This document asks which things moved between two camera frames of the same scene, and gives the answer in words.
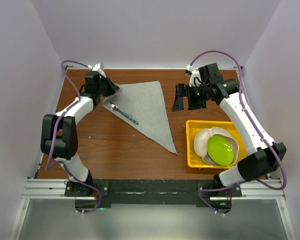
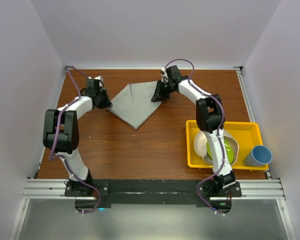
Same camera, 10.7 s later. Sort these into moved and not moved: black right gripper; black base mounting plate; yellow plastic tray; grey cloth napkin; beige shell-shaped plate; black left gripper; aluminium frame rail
Moved: black left gripper; grey cloth napkin; black right gripper
Not moved: black base mounting plate; beige shell-shaped plate; aluminium frame rail; yellow plastic tray
